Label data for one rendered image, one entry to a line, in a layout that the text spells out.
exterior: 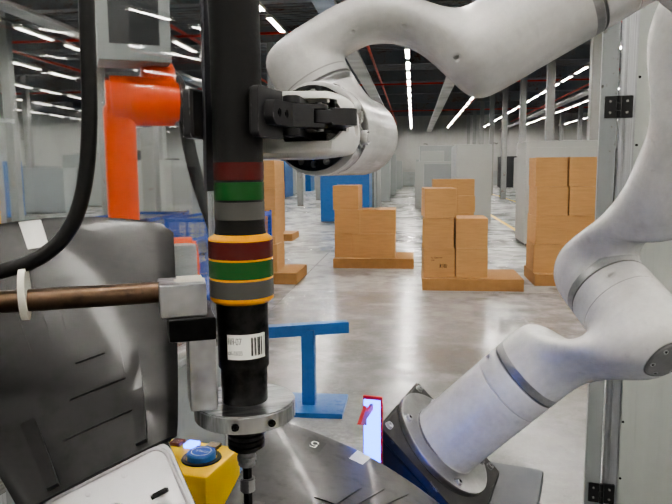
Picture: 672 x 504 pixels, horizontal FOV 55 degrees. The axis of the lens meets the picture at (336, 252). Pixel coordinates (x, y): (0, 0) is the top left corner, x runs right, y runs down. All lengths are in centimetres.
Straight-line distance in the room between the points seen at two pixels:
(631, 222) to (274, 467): 54
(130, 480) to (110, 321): 12
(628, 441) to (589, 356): 143
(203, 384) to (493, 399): 64
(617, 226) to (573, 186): 765
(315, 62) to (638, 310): 54
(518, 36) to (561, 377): 52
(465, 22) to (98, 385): 44
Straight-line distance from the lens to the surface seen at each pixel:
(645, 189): 88
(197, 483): 91
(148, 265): 56
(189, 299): 43
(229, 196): 42
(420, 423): 108
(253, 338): 43
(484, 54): 64
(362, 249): 967
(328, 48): 66
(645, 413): 234
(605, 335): 93
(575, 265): 99
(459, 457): 106
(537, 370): 99
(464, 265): 798
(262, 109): 42
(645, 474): 242
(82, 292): 43
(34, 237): 58
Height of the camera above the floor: 147
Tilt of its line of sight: 7 degrees down
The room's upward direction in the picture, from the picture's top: 1 degrees counter-clockwise
